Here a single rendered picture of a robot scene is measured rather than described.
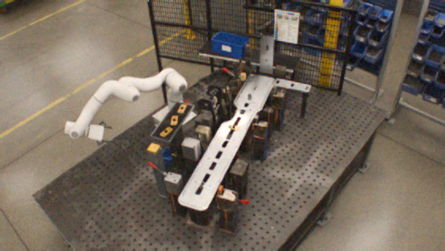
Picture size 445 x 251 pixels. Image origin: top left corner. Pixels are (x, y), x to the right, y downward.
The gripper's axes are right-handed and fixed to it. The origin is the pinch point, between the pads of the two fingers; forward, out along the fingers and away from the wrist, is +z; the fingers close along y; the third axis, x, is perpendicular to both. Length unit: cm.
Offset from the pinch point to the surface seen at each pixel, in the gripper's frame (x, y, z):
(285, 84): 12, -62, 126
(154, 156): 38.3, 8.2, 24.8
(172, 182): 50, 21, 35
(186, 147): 39, -1, 44
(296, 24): 11, -114, 129
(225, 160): 45, 4, 69
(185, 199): 56, 29, 43
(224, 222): 56, 41, 70
